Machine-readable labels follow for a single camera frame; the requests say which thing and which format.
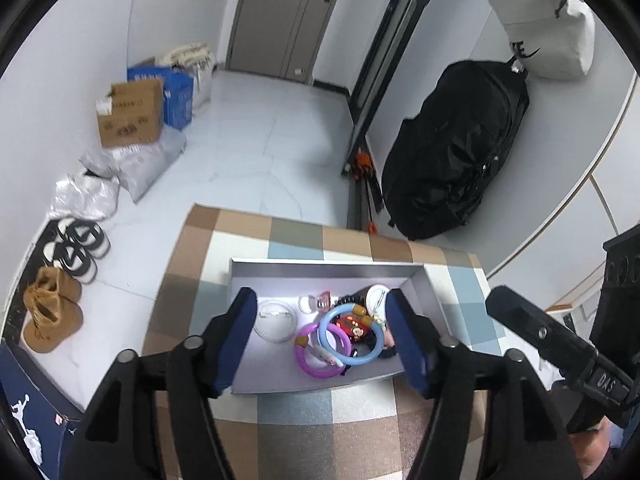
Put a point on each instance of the silver plastic parcel bag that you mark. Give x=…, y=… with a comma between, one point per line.
x=80, y=197

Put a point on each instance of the pink white hair accessory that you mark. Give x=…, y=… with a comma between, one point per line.
x=327, y=357

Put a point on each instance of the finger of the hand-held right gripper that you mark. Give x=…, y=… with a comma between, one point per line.
x=540, y=332

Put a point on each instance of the dark sliding door frame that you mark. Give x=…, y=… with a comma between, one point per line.
x=390, y=35

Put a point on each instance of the purple bangle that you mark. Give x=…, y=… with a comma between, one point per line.
x=299, y=352

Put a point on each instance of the blue bangle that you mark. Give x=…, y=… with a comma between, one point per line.
x=362, y=360

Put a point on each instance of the cream shoulder bag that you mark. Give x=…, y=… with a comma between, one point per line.
x=545, y=25

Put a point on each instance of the checkered tablecloth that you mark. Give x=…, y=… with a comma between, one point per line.
x=300, y=240

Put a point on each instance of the tan boot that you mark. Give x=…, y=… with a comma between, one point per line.
x=50, y=325
x=57, y=285

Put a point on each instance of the blue shoe box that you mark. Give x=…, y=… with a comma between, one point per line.
x=30, y=400

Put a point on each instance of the blue cardboard box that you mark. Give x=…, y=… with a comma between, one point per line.
x=177, y=100

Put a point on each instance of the clear round badge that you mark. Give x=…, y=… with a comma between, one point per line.
x=275, y=327

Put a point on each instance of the grey door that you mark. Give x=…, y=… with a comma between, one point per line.
x=280, y=10

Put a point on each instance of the grey plastic parcel bag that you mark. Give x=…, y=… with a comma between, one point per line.
x=145, y=165

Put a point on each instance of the person's right hand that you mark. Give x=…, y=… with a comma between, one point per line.
x=595, y=455

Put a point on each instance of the white round badge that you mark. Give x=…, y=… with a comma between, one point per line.
x=375, y=300

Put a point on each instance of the black orange tripod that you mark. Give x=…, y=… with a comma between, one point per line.
x=361, y=162

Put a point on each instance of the pink hair clip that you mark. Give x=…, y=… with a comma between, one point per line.
x=324, y=301

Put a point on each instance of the black backpack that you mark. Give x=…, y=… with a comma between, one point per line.
x=450, y=160

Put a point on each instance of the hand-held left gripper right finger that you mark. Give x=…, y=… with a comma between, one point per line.
x=405, y=347

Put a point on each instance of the black white sneaker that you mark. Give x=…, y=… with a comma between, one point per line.
x=70, y=262
x=80, y=235

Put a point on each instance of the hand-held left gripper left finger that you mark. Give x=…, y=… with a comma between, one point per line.
x=235, y=345

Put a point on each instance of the brown cardboard box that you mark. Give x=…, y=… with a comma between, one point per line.
x=130, y=120

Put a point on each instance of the white cardboard box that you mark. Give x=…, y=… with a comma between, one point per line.
x=270, y=365

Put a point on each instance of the red hair accessory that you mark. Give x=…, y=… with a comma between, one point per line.
x=350, y=321

